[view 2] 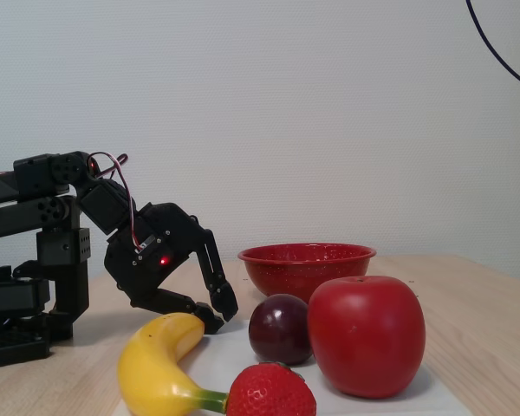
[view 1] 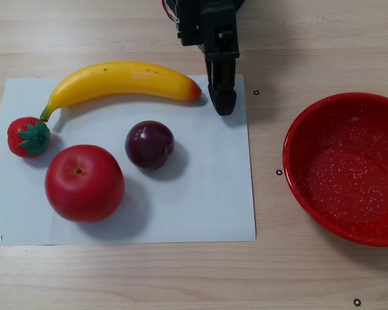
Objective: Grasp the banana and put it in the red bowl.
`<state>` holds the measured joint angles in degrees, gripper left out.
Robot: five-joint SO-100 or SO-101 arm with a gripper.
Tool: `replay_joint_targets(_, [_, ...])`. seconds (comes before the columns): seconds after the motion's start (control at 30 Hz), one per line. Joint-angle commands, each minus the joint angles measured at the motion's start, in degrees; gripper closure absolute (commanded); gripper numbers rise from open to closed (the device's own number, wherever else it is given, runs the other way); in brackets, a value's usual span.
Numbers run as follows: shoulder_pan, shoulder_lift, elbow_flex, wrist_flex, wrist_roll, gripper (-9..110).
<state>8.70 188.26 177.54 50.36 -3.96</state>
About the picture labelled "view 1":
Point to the white paper sheet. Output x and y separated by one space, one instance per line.
197 193

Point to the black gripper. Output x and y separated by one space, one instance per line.
220 48

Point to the red toy strawberry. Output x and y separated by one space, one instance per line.
22 139

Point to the red toy apple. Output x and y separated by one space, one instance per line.
84 187

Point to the dark purple toy plum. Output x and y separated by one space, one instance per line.
148 145

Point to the yellow toy banana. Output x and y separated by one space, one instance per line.
116 84

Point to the red speckled bowl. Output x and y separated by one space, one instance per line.
342 181

